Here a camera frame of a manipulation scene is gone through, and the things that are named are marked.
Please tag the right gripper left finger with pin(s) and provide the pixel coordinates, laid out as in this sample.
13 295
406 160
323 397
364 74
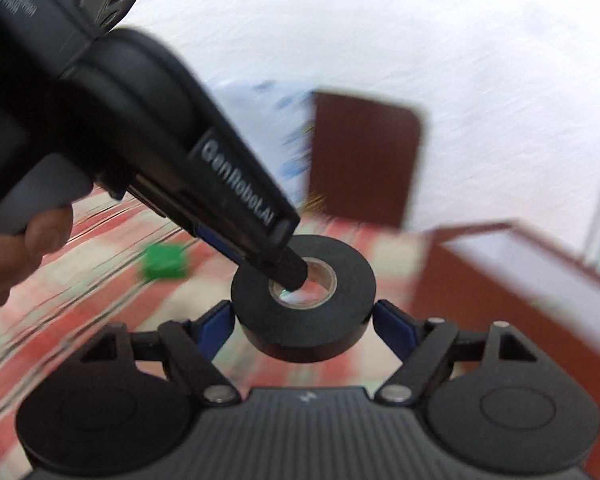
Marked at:
186 350

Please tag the person's left hand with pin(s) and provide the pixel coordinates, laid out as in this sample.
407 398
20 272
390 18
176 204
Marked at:
21 255

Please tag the red plaid bed blanket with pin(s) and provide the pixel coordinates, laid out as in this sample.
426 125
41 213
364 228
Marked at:
96 279

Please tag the red cardboard box white interior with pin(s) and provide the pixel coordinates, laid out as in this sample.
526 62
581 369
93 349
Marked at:
476 274

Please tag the dark brown wooden board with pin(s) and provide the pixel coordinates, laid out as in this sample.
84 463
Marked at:
363 159

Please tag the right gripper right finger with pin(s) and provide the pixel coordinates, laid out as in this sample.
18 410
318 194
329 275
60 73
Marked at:
428 349

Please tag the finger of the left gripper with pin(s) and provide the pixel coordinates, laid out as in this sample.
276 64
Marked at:
281 265

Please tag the black tape roll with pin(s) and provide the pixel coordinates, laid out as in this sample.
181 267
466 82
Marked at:
320 320

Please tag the green small tape roll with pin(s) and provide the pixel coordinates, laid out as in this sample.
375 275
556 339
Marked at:
164 262

